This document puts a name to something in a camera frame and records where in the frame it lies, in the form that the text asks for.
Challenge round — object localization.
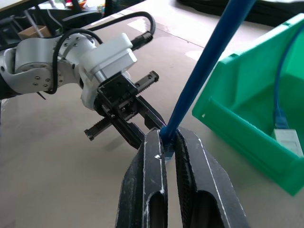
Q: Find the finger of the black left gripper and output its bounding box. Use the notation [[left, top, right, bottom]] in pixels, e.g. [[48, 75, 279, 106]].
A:
[[111, 115, 146, 150], [136, 94, 167, 131]]

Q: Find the black office chair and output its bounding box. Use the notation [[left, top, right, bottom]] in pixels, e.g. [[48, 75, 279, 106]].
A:
[[47, 0, 103, 30]]

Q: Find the blue network cable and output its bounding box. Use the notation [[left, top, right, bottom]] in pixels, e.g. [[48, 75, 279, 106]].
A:
[[159, 0, 257, 165], [274, 28, 304, 130]]

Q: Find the green plastic bin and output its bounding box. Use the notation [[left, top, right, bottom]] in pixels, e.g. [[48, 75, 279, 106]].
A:
[[191, 13, 304, 197]]

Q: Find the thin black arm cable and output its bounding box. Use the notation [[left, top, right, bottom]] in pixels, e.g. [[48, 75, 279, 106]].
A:
[[50, 30, 104, 95]]

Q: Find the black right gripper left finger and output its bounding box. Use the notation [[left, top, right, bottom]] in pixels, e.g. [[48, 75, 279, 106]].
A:
[[115, 129, 170, 228]]

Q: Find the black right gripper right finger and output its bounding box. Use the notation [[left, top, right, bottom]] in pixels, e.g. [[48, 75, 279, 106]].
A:
[[174, 126, 250, 228]]

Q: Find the brown cardboard box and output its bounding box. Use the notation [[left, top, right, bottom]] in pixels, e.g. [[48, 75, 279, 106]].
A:
[[18, 25, 51, 41]]

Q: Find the white network coupler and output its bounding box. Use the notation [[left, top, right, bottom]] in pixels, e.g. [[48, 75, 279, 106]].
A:
[[270, 128, 304, 158]]

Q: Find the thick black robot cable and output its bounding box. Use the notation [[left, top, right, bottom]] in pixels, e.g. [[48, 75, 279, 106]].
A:
[[87, 11, 157, 50]]

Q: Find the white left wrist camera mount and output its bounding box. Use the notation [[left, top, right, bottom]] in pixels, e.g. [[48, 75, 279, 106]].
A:
[[80, 32, 138, 111]]

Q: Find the black mat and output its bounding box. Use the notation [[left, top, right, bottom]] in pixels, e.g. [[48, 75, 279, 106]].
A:
[[177, 0, 304, 18]]

